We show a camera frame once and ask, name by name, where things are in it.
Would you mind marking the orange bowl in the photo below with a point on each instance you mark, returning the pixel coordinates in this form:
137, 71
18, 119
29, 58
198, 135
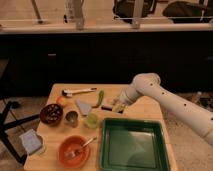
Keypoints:
69, 144

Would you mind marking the blue sponge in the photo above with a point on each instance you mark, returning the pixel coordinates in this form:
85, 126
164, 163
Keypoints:
30, 141

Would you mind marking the green plastic cup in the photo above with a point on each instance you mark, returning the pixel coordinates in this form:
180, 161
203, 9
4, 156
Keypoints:
91, 121

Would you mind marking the small metal cup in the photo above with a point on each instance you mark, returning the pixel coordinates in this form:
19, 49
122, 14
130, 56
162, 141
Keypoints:
72, 118

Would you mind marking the black chair base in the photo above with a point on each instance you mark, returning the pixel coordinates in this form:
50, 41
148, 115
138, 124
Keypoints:
4, 126

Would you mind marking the grey triangular cloth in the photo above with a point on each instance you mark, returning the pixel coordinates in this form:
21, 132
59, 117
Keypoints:
83, 107

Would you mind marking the dark red bowl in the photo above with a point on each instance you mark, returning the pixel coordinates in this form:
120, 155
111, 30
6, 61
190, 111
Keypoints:
51, 114

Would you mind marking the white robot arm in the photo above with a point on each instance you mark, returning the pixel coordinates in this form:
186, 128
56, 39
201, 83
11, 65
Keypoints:
197, 118

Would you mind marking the green plastic tray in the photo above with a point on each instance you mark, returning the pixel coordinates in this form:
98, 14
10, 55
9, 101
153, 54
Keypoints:
132, 145

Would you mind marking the orange fruit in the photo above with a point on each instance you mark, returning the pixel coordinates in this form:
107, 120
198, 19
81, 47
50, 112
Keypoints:
61, 101

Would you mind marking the green pepper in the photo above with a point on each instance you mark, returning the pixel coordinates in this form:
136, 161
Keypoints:
100, 99

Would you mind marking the yellowish robot gripper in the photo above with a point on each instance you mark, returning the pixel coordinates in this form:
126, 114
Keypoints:
118, 106

